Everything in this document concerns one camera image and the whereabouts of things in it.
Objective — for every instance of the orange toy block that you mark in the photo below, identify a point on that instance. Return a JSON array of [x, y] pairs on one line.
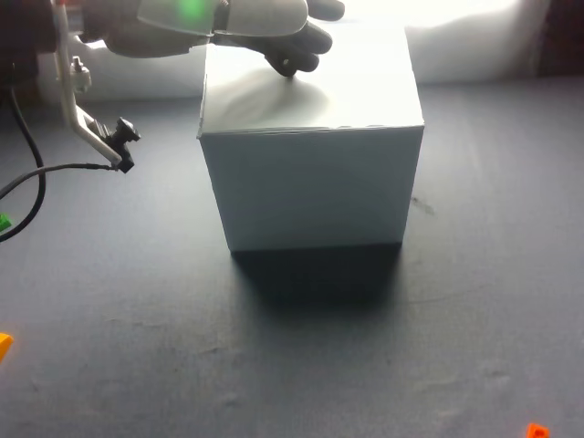
[[536, 431]]

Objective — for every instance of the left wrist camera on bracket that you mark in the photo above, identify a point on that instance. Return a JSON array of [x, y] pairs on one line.
[[64, 68]]

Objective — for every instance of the yellow-orange toy block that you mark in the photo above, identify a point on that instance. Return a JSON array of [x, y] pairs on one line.
[[4, 344]]

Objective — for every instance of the green toy block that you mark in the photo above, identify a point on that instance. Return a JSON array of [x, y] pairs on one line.
[[3, 222]]

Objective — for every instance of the cardboard box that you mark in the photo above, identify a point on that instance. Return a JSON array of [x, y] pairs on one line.
[[310, 182]]

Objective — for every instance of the grey table cloth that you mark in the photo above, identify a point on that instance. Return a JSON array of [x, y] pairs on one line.
[[137, 342]]

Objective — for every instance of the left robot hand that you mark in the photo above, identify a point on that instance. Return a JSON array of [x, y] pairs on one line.
[[255, 18]]

